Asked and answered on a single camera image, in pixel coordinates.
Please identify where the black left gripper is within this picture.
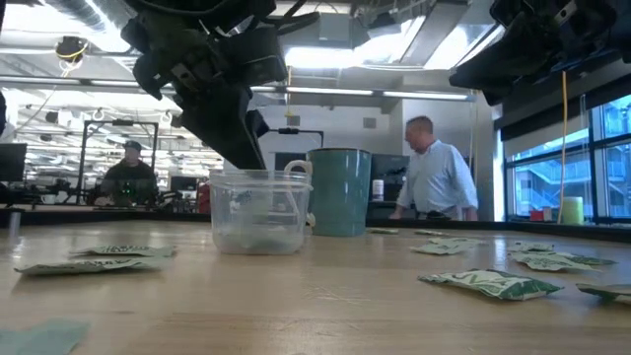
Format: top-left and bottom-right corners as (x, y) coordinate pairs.
(120, 7), (271, 171)

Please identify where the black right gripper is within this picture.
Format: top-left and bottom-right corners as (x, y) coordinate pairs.
(449, 0), (617, 106)

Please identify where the clear plastic container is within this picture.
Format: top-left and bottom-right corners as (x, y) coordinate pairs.
(207, 169), (315, 256)

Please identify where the red object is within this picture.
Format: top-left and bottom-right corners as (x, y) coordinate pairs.
(196, 181), (212, 214)

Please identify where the black monitor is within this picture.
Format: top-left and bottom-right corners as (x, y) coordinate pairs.
(0, 142), (29, 182)
(170, 176), (198, 193)

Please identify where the long ceiling light tube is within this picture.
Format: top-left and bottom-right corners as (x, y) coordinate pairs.
(0, 73), (475, 103)

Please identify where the person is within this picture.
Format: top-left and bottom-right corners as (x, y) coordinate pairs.
(388, 115), (479, 222)
(93, 140), (159, 207)

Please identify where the teal mug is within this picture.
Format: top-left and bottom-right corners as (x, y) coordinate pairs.
(306, 147), (374, 238)

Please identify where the black appliance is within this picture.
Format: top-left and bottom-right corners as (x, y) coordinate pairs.
(369, 152), (411, 221)

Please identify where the yellow-green cylinder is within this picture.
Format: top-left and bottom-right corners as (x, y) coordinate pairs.
(561, 195), (586, 226)

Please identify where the yellow hanging cable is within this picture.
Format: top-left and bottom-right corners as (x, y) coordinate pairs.
(557, 71), (569, 226)
(284, 65), (294, 118)

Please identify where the black frame with camera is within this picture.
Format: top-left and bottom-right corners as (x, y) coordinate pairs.
(268, 127), (325, 172)

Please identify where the white handle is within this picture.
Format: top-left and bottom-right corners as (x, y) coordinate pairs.
(283, 159), (316, 228)

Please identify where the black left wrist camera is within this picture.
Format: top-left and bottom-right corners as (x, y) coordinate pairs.
(216, 27), (290, 86)

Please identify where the black metal frame stand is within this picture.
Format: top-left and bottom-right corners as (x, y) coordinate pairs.
(80, 119), (160, 208)

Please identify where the black table edge rail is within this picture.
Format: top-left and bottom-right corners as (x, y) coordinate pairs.
(0, 206), (631, 244)

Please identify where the grey table post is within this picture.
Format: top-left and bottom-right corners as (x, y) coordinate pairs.
(4, 206), (24, 243)

